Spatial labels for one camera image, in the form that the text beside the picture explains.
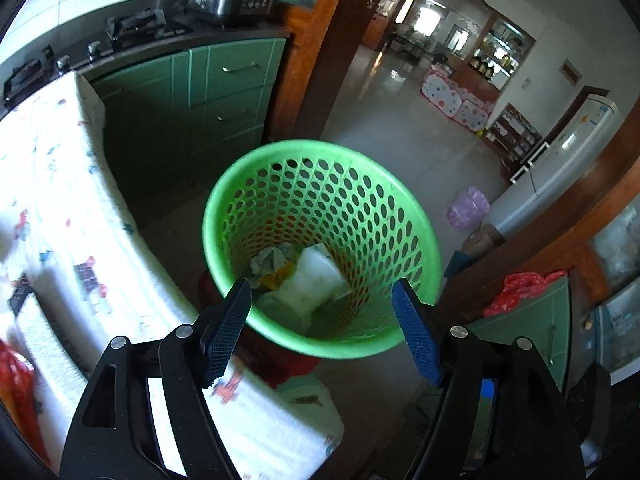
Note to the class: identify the purple plastic bag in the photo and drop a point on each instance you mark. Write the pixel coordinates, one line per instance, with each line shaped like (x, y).
(468, 209)

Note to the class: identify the wooden shoe shelf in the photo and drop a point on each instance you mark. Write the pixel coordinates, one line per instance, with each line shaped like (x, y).
(514, 139)

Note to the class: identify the yellow snack bag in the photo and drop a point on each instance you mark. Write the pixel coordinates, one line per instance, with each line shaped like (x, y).
(274, 279)

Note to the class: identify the black rectangular box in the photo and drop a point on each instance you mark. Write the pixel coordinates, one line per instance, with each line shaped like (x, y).
(21, 290)

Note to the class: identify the red plastic bag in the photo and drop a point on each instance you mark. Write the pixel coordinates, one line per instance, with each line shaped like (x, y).
(520, 286)

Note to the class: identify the crumpled tissue in basket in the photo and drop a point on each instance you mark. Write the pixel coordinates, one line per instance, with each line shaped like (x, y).
(270, 259)

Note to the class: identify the red snack wrapper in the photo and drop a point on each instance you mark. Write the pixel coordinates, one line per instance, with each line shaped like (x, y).
(17, 395)

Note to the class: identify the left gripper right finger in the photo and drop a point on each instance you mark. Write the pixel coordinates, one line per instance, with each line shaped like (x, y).
(528, 434)

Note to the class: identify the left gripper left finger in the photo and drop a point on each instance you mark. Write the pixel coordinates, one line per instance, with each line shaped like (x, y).
(112, 434)

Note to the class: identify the patterned white tablecloth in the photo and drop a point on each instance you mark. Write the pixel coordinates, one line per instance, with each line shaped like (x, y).
(65, 223)

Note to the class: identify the white paper cup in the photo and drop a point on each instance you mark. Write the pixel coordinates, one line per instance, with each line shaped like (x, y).
(316, 282)

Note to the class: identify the wooden door frame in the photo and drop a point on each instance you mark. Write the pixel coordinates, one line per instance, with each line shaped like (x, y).
(324, 38)

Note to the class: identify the green kitchen cabinet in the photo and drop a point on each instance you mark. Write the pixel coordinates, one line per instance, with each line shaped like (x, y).
(173, 125)

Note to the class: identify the black gas stove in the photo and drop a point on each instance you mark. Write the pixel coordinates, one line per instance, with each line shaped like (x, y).
(83, 41)

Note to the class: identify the white refrigerator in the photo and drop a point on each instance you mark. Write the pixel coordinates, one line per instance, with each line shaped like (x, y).
(557, 167)

